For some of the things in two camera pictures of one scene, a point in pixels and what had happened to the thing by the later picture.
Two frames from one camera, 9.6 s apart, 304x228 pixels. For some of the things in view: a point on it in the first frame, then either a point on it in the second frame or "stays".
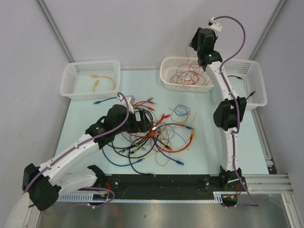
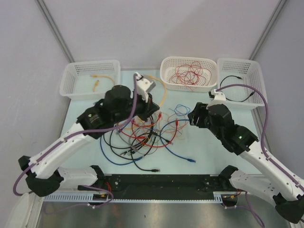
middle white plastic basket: [183, 73] stays
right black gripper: [194, 42] to [199, 109]
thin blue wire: [183, 114] stays
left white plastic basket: [90, 79] stays
